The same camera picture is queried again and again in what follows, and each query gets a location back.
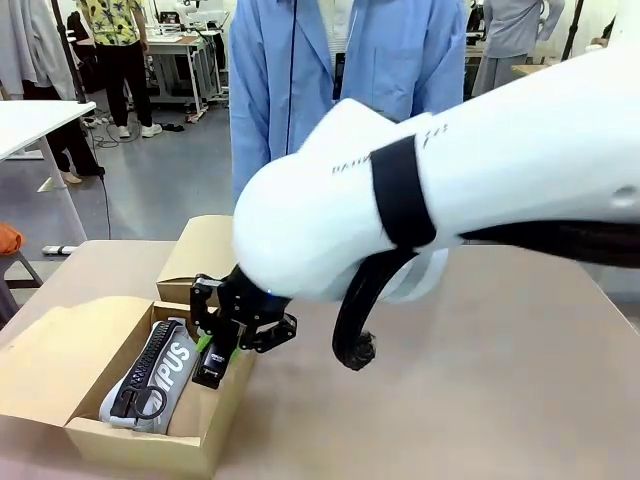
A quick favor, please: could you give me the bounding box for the person's blue-sleeved left forearm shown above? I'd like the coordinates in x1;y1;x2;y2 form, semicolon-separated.
424;44;470;119

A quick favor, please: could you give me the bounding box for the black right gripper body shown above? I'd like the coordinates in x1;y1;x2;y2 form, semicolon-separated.
218;267;294;331

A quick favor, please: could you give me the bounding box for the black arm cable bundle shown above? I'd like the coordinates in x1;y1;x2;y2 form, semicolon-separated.
332;219;640;372

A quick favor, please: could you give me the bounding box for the larger cardboard box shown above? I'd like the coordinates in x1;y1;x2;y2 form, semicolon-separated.
0;294;259;480

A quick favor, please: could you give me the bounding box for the person in grey shirt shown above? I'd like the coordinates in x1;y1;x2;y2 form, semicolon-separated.
472;0;566;99

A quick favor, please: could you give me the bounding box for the grey zip pouch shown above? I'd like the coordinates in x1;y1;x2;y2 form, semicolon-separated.
98;317;199;435

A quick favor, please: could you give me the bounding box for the hanging grey garment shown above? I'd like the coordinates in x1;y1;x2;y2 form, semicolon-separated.
0;0;76;101

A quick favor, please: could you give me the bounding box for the orange cloth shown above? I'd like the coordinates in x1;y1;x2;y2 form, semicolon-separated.
0;223;25;256

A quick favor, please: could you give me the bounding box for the person in dark trousers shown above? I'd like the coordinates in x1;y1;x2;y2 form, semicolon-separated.
22;0;106;185

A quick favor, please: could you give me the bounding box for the person in blue lab coat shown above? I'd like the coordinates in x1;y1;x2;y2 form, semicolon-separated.
228;0;471;204

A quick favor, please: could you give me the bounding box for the person in yellow floral shirt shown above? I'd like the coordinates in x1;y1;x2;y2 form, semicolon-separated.
77;0;164;140

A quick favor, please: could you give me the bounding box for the black clip-on microphone with cable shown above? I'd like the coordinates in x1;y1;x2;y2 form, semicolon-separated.
285;0;348;156

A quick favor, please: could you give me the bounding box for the black velcro strap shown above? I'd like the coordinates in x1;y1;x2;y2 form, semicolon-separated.
369;134;436;250

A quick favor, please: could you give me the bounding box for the person's blue-sleeved right forearm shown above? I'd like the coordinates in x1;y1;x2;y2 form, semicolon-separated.
228;74;274;204

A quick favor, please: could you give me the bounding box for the white workshop bench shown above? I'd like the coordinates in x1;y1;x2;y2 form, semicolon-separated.
142;29;224;116

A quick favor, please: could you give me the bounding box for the smaller cardboard box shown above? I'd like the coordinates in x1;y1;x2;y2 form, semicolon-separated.
155;214;239;307

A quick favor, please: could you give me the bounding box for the white table with slanted leg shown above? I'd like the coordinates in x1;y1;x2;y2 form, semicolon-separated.
0;99;97;226

